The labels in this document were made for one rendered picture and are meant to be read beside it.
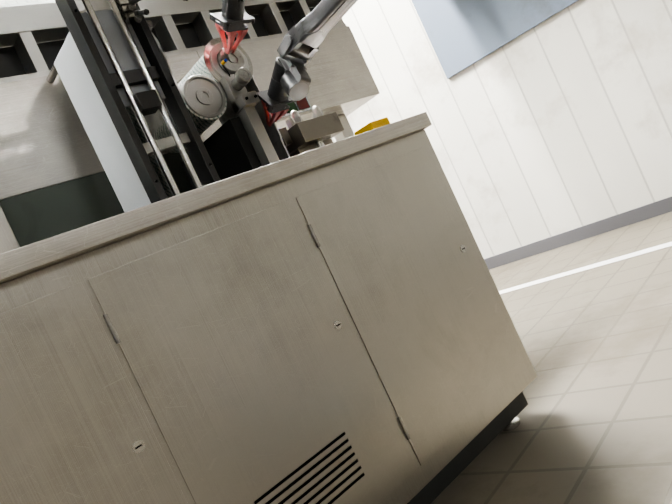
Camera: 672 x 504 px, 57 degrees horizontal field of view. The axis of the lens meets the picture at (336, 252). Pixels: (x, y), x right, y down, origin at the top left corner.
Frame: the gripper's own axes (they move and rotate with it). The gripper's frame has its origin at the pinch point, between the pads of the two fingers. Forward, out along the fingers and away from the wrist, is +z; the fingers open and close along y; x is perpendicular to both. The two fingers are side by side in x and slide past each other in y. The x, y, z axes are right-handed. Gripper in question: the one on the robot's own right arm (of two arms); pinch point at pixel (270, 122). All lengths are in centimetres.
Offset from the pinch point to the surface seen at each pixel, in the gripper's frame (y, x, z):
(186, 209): -53, -33, -17
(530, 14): 249, 47, 22
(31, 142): -52, 33, 16
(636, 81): 255, -25, 22
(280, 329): -44, -57, 0
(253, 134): -11.3, -5.4, -3.0
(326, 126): 13.8, -9.0, -1.4
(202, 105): -19.6, 6.7, -6.0
